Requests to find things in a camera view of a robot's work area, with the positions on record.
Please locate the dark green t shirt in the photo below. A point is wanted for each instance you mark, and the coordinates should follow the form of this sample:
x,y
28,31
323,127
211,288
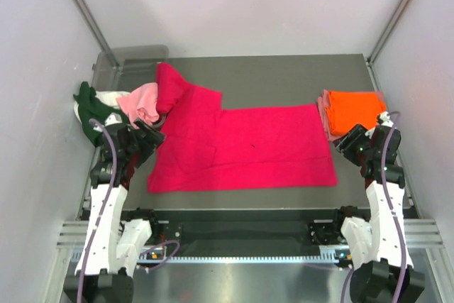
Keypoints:
x,y
90,107

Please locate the folded salmon pink t shirt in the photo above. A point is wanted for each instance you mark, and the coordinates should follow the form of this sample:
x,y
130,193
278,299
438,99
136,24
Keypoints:
x,y
322,111

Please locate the aluminium frame post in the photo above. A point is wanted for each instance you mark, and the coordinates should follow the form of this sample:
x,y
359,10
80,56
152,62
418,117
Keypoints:
x,y
95,30
388,30

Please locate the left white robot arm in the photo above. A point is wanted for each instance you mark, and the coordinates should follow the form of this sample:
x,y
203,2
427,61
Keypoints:
x,y
114,240

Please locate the red t shirt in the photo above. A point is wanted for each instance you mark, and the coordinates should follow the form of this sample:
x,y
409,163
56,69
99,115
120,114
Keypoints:
x,y
171,87

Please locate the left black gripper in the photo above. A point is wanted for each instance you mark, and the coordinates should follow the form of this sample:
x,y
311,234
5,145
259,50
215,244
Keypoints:
x,y
147,146

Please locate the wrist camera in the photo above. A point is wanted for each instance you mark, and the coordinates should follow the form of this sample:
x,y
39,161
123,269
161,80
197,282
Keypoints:
x,y
384,119
112,119

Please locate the magenta t shirt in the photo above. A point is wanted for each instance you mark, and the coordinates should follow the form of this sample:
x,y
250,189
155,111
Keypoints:
x,y
208,148

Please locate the folded orange t shirt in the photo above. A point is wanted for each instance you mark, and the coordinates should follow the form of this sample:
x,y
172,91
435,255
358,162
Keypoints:
x,y
354,113

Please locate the slotted grey cable duct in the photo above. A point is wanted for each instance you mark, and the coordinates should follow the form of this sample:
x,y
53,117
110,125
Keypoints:
x,y
323,255

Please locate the white t shirt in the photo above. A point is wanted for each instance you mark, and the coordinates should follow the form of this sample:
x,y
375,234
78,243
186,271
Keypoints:
x,y
108,98

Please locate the light pink t shirt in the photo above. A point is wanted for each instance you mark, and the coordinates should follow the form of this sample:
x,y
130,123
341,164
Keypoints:
x,y
141,104

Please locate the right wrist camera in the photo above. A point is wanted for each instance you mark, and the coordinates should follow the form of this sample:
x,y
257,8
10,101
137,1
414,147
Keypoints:
x,y
384,119

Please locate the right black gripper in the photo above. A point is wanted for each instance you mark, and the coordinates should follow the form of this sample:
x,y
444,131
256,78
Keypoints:
x,y
344,143

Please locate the right aluminium frame post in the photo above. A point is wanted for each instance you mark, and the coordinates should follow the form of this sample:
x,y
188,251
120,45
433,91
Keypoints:
x,y
388,30

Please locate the grey plastic bin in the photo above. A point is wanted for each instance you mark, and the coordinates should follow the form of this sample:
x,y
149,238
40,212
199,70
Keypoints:
x,y
137,66

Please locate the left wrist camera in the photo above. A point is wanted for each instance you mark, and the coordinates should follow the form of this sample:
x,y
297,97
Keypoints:
x,y
112,119

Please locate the left aluminium frame post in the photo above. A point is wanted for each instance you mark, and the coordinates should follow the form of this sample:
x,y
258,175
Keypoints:
x,y
95,30

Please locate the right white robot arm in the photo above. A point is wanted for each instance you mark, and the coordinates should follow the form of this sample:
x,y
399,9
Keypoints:
x,y
383,270

